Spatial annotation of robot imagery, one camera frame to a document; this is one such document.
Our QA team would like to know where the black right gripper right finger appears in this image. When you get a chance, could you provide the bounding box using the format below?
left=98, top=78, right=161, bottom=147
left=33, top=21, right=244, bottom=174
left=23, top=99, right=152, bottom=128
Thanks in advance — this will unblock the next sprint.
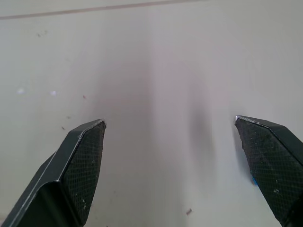
left=233, top=115, right=303, bottom=227

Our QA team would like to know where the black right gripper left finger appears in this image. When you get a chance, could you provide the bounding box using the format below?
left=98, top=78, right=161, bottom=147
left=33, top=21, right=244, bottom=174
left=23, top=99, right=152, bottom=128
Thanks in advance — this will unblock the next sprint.
left=0, top=118, right=107, bottom=227

